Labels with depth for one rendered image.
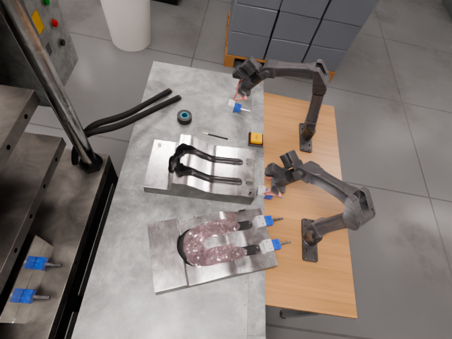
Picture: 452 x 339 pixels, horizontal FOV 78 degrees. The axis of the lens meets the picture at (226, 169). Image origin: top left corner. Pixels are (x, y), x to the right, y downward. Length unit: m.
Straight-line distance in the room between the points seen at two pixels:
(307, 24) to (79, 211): 2.46
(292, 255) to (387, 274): 1.33
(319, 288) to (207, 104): 1.10
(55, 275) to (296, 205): 1.07
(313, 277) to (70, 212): 1.09
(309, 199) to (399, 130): 2.14
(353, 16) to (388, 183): 1.54
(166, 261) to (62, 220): 0.50
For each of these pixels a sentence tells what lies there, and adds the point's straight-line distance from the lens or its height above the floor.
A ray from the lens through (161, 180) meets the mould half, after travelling 1.29.
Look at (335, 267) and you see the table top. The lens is 1.41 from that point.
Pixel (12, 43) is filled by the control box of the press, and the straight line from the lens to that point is 1.15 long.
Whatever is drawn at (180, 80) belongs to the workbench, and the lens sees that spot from 1.77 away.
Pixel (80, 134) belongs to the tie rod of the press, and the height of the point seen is 1.05.
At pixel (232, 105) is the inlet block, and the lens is 1.60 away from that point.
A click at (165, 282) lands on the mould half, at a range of 1.10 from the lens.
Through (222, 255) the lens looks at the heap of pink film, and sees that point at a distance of 1.12.
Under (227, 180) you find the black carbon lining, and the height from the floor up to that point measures 0.88.
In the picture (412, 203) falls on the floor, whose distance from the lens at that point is 2.99.
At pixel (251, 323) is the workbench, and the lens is 1.24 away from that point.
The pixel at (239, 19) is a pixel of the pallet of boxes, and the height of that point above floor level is 0.53.
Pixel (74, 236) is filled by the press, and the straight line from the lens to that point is 1.34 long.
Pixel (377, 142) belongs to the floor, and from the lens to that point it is 3.16.
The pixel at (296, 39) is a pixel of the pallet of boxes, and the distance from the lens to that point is 3.04.
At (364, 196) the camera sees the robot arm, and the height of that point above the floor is 1.22.
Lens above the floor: 2.00
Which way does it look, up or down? 59 degrees down
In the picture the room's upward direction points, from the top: 17 degrees clockwise
